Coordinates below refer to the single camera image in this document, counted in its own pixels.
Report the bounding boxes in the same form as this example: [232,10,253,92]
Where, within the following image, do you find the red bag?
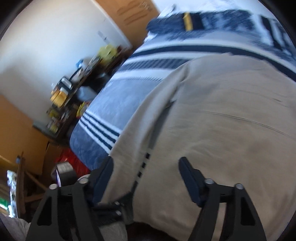
[55,148,91,177]

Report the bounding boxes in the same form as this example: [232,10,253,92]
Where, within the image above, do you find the yellow plush toy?
[98,44,117,61]

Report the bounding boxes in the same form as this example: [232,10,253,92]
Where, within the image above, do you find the wooden chair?
[16,152,48,218]

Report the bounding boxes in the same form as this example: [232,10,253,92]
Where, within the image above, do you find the cluttered dark shelf rack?
[33,46,132,140]

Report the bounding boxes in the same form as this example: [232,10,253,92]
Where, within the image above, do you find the wooden door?
[96,0,159,48]

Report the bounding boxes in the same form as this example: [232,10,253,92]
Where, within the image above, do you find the blue striped bed cover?
[69,6,296,171]

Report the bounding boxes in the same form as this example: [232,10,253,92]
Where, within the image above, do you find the navy patterned pillow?
[147,9,258,36]

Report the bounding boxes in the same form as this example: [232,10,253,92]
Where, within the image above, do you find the beige knit garment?
[102,54,295,240]

